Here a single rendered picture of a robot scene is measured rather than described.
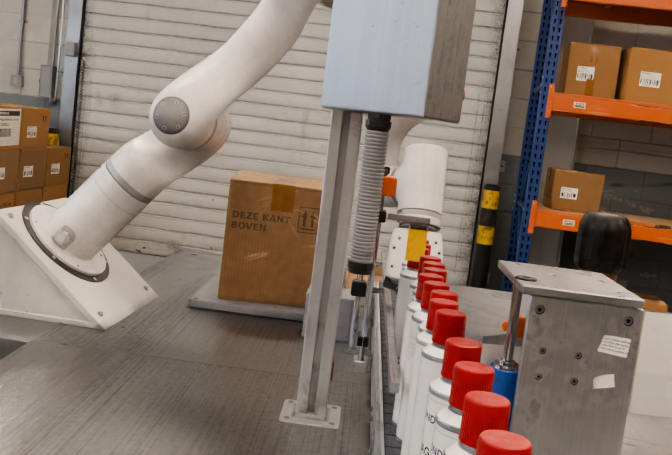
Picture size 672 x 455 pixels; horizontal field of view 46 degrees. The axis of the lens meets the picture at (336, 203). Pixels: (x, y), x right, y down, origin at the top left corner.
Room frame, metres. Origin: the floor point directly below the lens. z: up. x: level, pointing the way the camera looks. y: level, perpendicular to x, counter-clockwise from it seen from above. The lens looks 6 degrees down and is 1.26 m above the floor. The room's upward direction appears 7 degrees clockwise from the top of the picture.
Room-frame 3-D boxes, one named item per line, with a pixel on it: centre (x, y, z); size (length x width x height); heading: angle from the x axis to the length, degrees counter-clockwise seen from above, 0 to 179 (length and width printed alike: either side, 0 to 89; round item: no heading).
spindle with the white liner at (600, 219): (1.25, -0.43, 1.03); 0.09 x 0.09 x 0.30
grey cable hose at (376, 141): (1.03, -0.04, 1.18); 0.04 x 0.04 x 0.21
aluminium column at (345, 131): (1.15, 0.00, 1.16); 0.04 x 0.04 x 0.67; 88
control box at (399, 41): (1.08, -0.06, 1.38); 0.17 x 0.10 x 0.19; 53
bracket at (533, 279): (0.76, -0.23, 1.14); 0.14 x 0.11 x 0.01; 178
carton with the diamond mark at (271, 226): (1.88, 0.13, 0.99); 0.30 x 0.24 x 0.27; 4
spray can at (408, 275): (1.26, -0.14, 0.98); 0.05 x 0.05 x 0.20
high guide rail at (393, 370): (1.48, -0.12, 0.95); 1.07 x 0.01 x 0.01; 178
